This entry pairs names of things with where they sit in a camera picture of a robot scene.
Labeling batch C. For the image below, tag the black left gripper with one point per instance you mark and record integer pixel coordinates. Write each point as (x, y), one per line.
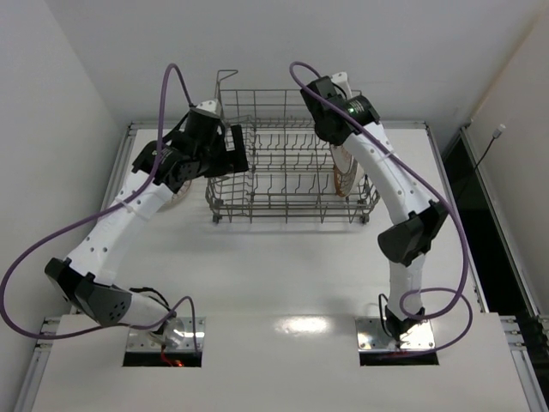
(234, 151)

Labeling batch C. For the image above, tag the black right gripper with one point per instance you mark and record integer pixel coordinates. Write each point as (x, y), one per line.
(340, 159)

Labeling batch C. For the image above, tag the floral plate brown rim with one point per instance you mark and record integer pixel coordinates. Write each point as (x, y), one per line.
(177, 197)
(351, 180)

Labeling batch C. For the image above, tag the orange sunburst plate dark rim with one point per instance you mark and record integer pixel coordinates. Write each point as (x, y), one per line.
(343, 159)

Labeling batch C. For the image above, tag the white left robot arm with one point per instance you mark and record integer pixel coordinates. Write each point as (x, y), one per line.
(86, 277)

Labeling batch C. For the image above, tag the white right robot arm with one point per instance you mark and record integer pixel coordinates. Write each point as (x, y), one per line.
(354, 125)

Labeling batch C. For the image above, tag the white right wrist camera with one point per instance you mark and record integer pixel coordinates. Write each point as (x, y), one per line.
(341, 81)

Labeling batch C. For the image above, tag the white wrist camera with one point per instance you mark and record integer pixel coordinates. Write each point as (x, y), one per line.
(341, 81)
(211, 108)

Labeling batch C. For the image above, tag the grey wire dish rack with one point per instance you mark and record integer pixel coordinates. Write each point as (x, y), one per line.
(292, 175)

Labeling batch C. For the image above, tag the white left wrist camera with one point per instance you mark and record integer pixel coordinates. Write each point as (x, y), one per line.
(211, 108)

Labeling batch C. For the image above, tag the black wall cable white plug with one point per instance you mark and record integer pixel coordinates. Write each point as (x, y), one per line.
(496, 134)

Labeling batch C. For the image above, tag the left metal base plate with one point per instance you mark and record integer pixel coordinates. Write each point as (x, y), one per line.
(183, 335)

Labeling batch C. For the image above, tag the metal base plate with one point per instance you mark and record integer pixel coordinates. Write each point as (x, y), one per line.
(373, 340)
(183, 335)

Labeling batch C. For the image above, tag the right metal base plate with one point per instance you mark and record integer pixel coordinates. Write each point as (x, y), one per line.
(373, 340)

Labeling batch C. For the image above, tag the aluminium frame rail right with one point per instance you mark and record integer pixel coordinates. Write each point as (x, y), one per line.
(498, 275)

